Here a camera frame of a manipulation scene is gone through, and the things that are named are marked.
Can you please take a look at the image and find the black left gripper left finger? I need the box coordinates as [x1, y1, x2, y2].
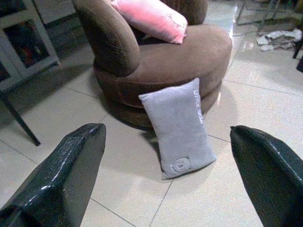
[0, 123, 107, 227]

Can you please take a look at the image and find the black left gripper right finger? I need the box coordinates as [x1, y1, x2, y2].
[230, 125, 303, 227]

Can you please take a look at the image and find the grey pillow with bear print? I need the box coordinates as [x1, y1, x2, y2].
[138, 77, 217, 181]

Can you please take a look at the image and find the brown round sofa chair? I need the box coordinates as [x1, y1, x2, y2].
[72, 0, 233, 130]

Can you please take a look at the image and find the pink pillow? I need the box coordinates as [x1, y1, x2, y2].
[111, 0, 188, 44]

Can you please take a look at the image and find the black metal table leg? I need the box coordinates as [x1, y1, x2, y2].
[0, 94, 41, 147]

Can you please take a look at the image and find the black chair leg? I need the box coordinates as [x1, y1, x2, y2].
[292, 35, 303, 59]

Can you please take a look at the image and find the white framed glass cabinet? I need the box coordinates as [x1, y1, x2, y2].
[0, 0, 61, 92]

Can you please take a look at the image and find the metal frame rack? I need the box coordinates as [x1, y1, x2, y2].
[236, 0, 303, 33]

